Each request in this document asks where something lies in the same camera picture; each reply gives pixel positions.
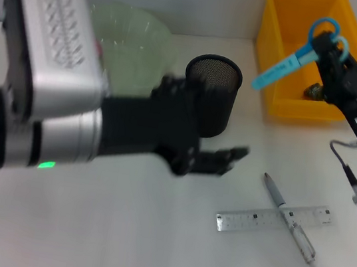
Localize black mesh pen cup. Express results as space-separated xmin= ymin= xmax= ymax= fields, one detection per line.
xmin=177 ymin=50 xmax=246 ymax=143

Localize blue scissors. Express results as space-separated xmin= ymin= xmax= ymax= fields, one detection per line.
xmin=250 ymin=7 xmax=354 ymax=104

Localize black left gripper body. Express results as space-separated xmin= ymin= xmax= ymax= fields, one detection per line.
xmin=93 ymin=65 xmax=208 ymax=179

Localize clear plastic ruler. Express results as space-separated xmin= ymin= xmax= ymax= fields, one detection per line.
xmin=213 ymin=189 xmax=337 ymax=250

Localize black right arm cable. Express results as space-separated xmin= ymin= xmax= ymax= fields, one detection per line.
xmin=323 ymin=138 xmax=357 ymax=194

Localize green glass fruit plate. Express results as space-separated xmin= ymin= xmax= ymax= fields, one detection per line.
xmin=78 ymin=0 xmax=185 ymax=104

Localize silver ballpoint pen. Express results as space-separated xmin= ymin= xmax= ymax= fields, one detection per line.
xmin=251 ymin=172 xmax=328 ymax=267

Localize yellow plastic bin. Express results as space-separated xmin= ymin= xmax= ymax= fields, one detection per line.
xmin=245 ymin=0 xmax=357 ymax=130

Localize green plastic wrapper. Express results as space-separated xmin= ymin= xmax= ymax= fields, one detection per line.
xmin=302 ymin=81 xmax=325 ymax=102

